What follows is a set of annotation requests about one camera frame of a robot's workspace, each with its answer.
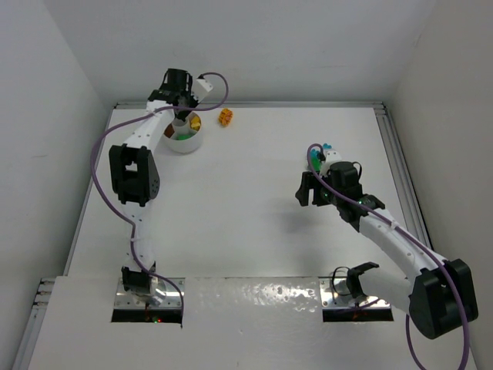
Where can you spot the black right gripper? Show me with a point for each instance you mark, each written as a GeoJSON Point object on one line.
{"type": "Point", "coordinates": [308, 189]}

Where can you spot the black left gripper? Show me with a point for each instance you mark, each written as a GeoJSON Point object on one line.
{"type": "Point", "coordinates": [182, 114]}

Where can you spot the yellow square lego brick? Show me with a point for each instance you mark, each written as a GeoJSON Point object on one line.
{"type": "Point", "coordinates": [225, 117]}

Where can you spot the orange-brown lego plate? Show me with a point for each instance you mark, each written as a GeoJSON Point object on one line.
{"type": "Point", "coordinates": [169, 131]}

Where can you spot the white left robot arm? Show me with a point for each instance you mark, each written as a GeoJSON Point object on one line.
{"type": "Point", "coordinates": [134, 174]}

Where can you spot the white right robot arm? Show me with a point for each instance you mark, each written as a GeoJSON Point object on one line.
{"type": "Point", "coordinates": [437, 294]}

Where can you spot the green lego brick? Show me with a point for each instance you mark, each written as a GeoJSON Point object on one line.
{"type": "Point", "coordinates": [315, 164]}

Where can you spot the cyan lego brick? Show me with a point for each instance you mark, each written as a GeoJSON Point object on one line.
{"type": "Point", "coordinates": [320, 153]}

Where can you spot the yellow lego in container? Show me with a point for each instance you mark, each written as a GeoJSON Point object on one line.
{"type": "Point", "coordinates": [195, 123]}

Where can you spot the white round divided container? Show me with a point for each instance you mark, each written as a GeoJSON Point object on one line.
{"type": "Point", "coordinates": [184, 146]}

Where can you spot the green lego in container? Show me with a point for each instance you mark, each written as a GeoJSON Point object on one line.
{"type": "Point", "coordinates": [184, 136]}

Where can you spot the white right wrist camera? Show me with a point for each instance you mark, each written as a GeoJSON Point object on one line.
{"type": "Point", "coordinates": [331, 156]}

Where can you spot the aluminium frame rail back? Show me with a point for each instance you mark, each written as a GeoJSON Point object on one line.
{"type": "Point", "coordinates": [302, 104]}

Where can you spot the aluminium frame rail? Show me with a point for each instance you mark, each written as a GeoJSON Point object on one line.
{"type": "Point", "coordinates": [413, 216]}
{"type": "Point", "coordinates": [302, 104]}

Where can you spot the aluminium frame rail right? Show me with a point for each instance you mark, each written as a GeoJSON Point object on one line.
{"type": "Point", "coordinates": [413, 216]}

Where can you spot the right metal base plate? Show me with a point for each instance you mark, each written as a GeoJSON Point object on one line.
{"type": "Point", "coordinates": [340, 292]}

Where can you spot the metal base plate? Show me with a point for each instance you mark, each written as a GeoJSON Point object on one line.
{"type": "Point", "coordinates": [163, 296]}
{"type": "Point", "coordinates": [340, 292]}

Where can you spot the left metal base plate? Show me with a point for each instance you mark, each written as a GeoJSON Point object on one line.
{"type": "Point", "coordinates": [163, 296]}

